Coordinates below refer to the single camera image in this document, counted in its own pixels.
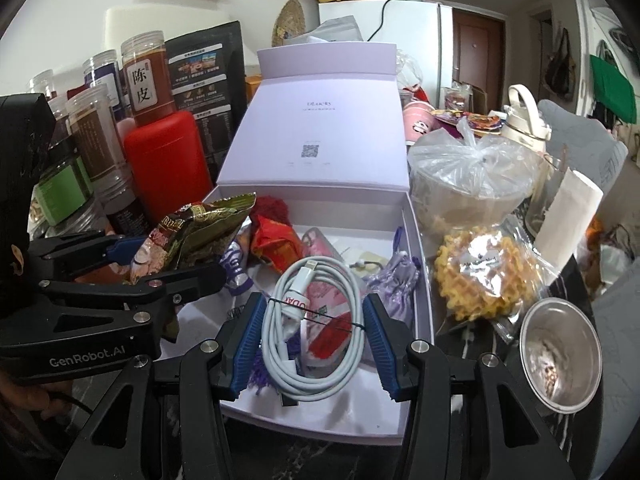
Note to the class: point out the clear drinking glass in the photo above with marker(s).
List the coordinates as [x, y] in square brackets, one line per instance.
[542, 200]

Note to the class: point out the grey covered chair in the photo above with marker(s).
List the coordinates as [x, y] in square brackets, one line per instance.
[620, 320]
[585, 145]

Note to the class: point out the silver purple snack packet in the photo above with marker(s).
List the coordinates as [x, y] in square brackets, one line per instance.
[237, 270]

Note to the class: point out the red plastic bottle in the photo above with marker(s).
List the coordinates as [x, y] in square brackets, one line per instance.
[165, 170]

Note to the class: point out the green tote bag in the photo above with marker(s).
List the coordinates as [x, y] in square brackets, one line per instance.
[612, 90]

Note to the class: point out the woven straw fan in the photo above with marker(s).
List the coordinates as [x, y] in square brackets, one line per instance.
[290, 22]

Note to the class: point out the black food bag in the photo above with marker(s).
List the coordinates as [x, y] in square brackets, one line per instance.
[205, 85]

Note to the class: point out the grey plastic mailer bag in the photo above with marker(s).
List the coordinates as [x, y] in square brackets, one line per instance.
[340, 27]

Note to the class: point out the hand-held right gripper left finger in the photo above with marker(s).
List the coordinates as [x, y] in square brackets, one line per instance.
[247, 340]

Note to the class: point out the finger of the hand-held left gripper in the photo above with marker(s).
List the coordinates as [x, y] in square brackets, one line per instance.
[190, 282]
[122, 250]

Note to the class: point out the cluster of clear spice jars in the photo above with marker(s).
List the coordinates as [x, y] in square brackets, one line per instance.
[95, 125]

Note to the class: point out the purple tassel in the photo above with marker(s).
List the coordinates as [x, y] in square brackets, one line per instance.
[257, 375]

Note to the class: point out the lilac gift box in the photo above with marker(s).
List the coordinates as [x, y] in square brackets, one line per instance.
[320, 120]

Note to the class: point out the pink red pouch packet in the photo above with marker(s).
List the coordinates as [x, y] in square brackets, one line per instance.
[325, 345]

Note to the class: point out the red candy packet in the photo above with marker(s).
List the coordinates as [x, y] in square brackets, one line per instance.
[272, 245]

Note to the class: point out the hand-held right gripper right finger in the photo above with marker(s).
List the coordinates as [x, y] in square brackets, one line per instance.
[382, 345]

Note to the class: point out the white refrigerator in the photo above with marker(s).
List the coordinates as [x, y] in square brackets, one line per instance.
[415, 35]

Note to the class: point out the white paper roll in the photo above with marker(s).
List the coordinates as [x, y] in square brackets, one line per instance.
[570, 215]

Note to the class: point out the cream water bottle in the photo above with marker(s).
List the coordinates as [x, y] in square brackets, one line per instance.
[520, 120]

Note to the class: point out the pink cartoon cup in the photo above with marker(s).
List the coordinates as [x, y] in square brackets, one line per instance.
[417, 122]

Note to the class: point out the dark hanging handbag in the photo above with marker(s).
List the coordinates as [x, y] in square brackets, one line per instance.
[560, 67]

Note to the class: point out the clear plastic cup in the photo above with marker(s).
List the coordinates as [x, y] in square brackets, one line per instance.
[457, 94]

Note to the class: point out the green gold snack packet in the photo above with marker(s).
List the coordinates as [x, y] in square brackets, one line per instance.
[210, 230]

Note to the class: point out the person's left hand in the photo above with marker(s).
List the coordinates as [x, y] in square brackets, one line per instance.
[30, 400]

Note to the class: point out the red fluffy scrunchie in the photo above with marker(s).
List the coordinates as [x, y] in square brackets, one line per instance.
[270, 207]

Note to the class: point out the bagged waffle cookie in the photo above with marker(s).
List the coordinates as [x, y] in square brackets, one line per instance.
[475, 280]

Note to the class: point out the clear plastic bag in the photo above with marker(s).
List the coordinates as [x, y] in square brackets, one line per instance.
[465, 175]

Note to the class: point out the brown door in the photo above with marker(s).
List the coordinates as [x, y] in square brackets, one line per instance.
[475, 55]

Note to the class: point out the red pouch bag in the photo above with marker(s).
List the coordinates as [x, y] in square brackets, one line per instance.
[76, 92]

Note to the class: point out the metal bowl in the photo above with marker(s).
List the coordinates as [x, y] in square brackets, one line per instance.
[560, 355]

